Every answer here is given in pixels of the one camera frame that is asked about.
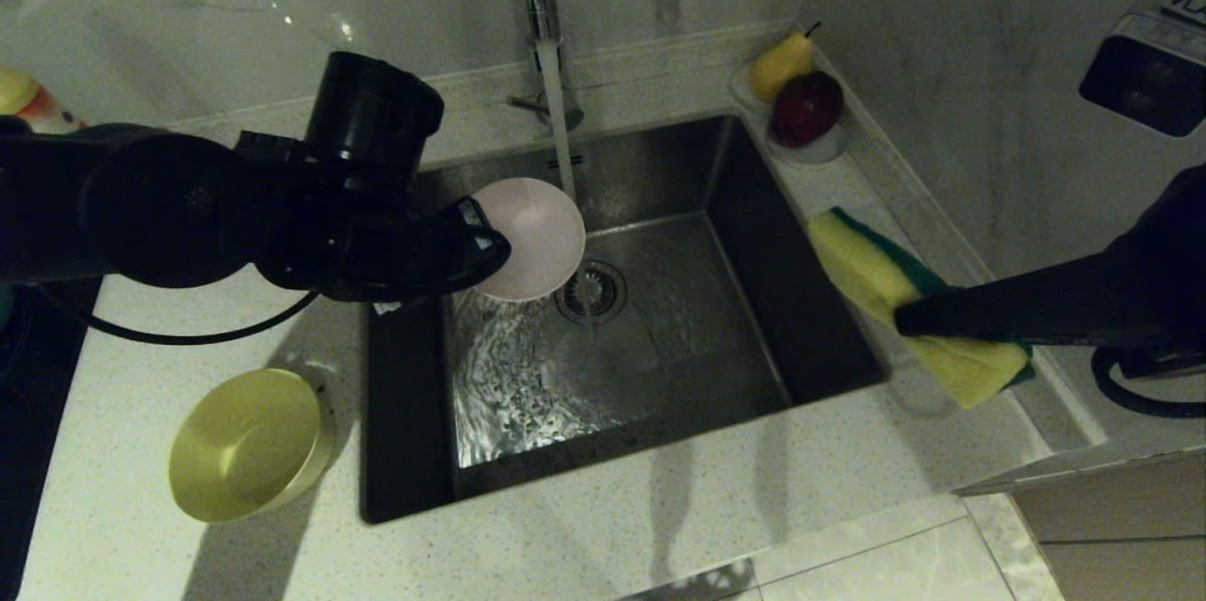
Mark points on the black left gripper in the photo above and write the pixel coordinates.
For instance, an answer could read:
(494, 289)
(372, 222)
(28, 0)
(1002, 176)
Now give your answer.
(367, 248)

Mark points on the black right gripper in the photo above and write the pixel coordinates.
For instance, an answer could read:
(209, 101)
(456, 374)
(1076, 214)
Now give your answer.
(1173, 262)

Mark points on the pink plastic bowl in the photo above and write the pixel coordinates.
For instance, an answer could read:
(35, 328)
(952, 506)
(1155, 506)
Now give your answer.
(537, 238)

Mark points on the yellow green sponge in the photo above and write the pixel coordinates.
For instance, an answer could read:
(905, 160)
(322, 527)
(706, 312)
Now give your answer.
(867, 267)

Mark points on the orange dish soap bottle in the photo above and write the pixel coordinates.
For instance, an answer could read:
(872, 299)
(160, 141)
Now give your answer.
(28, 102)

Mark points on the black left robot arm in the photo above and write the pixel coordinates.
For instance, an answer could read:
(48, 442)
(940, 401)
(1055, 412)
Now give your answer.
(160, 205)

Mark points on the stainless steel sink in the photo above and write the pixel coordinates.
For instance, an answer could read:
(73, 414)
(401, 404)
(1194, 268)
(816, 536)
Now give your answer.
(716, 328)

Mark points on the round metal drain strainer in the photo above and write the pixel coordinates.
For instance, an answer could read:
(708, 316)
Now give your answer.
(595, 293)

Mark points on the small white dish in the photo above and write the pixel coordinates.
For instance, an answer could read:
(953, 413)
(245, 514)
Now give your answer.
(815, 153)

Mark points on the dark red apple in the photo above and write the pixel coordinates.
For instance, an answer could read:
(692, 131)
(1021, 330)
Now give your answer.
(806, 108)

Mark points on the yellow plastic bowl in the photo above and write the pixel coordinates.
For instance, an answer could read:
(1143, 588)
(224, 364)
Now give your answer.
(245, 446)

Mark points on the yellow pear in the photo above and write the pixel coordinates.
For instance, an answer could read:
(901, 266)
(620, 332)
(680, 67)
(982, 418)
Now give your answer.
(780, 66)

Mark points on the black induction cooktop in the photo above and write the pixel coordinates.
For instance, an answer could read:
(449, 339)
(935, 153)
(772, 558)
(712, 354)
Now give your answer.
(28, 413)

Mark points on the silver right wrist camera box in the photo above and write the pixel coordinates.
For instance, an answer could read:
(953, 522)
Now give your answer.
(1145, 73)

